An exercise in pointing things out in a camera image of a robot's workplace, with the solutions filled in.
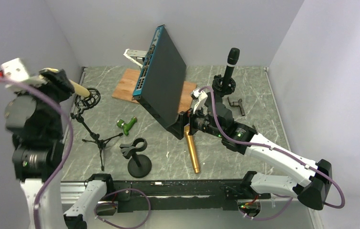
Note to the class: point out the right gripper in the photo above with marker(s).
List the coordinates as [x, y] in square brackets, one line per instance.
[177, 128]

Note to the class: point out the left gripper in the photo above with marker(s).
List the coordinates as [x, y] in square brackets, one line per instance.
[63, 87]

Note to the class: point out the dark gold microphone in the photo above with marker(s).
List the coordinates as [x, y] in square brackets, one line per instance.
[192, 150]

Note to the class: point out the light gold microphone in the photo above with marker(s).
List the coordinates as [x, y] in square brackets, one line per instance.
[59, 78]

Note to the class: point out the black round-base mic stand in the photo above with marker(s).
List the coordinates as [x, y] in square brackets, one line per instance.
[139, 165]

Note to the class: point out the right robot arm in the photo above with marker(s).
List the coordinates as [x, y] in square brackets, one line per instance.
[305, 179]

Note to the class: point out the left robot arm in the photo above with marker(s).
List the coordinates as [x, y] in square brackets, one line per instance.
[34, 119]

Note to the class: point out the black round-base stand rear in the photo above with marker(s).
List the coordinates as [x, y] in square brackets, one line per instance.
[220, 89]

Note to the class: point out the black microphone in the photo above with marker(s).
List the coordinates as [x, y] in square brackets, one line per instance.
[232, 60]

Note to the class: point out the green plastic tap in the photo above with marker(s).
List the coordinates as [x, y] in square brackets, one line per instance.
[126, 127]

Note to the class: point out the dark metal tap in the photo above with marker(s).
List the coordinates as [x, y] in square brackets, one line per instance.
[238, 104]

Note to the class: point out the wooden board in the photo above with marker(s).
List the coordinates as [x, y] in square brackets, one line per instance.
[127, 83]

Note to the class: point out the blue network switch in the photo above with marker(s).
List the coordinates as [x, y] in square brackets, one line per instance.
[159, 85]

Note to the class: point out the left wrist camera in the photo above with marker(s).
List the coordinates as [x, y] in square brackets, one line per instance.
[15, 70]

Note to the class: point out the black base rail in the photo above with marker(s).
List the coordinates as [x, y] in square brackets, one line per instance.
[138, 195]

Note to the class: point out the white bracket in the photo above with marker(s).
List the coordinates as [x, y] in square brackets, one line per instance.
[135, 56]

